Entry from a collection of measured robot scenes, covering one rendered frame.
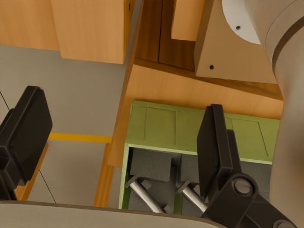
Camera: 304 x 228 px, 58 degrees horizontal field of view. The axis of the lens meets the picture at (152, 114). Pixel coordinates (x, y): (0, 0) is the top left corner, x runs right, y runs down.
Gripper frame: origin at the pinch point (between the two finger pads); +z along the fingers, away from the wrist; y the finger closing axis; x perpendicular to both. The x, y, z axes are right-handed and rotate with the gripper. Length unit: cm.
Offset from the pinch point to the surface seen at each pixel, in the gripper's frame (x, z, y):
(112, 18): -15.2, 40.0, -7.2
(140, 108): -47, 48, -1
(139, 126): -47, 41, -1
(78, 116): -145, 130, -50
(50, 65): -99, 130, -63
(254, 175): -67, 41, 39
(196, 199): -70, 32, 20
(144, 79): -38, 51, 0
